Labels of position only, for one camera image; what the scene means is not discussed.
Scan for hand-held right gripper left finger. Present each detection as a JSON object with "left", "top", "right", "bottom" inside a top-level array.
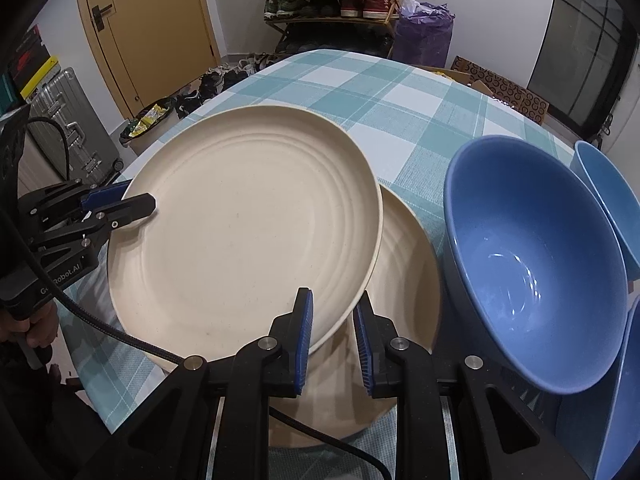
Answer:
[{"left": 87, "top": 286, "right": 316, "bottom": 480}]

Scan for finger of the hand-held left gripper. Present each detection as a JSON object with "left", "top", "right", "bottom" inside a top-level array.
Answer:
[
  {"left": 20, "top": 178, "right": 132, "bottom": 226},
  {"left": 30, "top": 191, "right": 157, "bottom": 253}
]

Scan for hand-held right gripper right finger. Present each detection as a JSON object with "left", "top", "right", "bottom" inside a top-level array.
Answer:
[{"left": 352, "top": 290, "right": 591, "bottom": 480}]

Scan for beige plate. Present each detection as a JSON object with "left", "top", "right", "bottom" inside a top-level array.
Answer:
[
  {"left": 267, "top": 184, "right": 442, "bottom": 450},
  {"left": 106, "top": 105, "right": 385, "bottom": 367}
]

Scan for dark blue bowl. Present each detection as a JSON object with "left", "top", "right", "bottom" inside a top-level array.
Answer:
[{"left": 442, "top": 135, "right": 630, "bottom": 395}]

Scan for person's left hand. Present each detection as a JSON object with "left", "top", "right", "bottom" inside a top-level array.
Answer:
[{"left": 0, "top": 304, "right": 61, "bottom": 356}]

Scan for silver suitcase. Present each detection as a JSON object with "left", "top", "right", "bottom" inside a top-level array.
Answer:
[{"left": 27, "top": 66, "right": 125, "bottom": 183}]

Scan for trash bin with wrappers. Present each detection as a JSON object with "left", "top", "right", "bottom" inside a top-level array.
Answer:
[{"left": 119, "top": 101, "right": 176, "bottom": 148}]

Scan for black yellow shoe box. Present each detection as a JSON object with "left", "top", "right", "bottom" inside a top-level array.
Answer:
[{"left": 20, "top": 55, "right": 63, "bottom": 101}]

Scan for teal suitcase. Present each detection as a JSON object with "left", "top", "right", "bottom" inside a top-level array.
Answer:
[{"left": 0, "top": 71, "right": 25, "bottom": 117}]

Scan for pile of dark shoes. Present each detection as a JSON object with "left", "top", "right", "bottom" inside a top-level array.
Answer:
[{"left": 172, "top": 52, "right": 281, "bottom": 120}]

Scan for black red shoe box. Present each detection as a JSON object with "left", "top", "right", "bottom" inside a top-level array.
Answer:
[{"left": 10, "top": 27, "right": 51, "bottom": 76}]

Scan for wooden door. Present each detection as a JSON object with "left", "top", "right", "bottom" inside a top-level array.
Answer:
[{"left": 75, "top": 0, "right": 218, "bottom": 120}]

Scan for teal checkered tablecloth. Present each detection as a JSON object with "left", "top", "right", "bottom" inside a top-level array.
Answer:
[{"left": 60, "top": 49, "right": 601, "bottom": 480}]

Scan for wooden shoe rack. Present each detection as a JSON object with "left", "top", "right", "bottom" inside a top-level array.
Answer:
[{"left": 256, "top": 0, "right": 403, "bottom": 58}]

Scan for light blue bowl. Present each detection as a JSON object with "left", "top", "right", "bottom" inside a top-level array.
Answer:
[{"left": 572, "top": 140, "right": 640, "bottom": 291}]

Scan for patterned cardboard box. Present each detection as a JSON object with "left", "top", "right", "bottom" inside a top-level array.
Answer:
[{"left": 435, "top": 56, "right": 551, "bottom": 126}]

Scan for purple plastic bag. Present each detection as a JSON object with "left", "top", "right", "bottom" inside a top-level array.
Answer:
[{"left": 391, "top": 0, "right": 456, "bottom": 68}]

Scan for stick vacuum cleaner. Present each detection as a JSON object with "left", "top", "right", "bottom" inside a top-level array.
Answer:
[{"left": 594, "top": 105, "right": 617, "bottom": 147}]

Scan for black-framed glass door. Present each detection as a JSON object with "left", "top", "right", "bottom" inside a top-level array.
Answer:
[{"left": 527, "top": 0, "right": 638, "bottom": 133}]

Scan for black door handle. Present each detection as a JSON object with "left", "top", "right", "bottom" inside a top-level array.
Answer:
[{"left": 91, "top": 4, "right": 113, "bottom": 32}]

